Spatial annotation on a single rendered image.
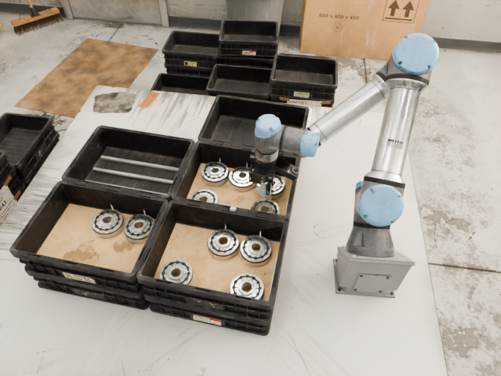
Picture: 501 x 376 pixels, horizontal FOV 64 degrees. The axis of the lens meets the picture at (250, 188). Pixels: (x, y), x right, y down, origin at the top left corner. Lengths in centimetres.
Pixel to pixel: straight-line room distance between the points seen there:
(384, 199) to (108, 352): 93
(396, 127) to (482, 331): 146
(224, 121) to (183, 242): 64
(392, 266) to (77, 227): 104
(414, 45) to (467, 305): 157
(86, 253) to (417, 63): 114
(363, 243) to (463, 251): 139
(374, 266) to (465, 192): 173
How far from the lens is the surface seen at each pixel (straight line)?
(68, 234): 149
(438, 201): 282
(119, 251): 139
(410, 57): 120
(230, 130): 173
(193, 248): 134
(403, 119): 119
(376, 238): 130
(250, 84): 280
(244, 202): 145
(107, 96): 223
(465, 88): 392
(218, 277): 128
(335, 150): 188
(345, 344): 137
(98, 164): 168
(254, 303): 113
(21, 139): 268
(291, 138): 118
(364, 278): 135
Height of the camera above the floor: 195
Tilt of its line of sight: 49 degrees down
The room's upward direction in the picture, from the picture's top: 1 degrees clockwise
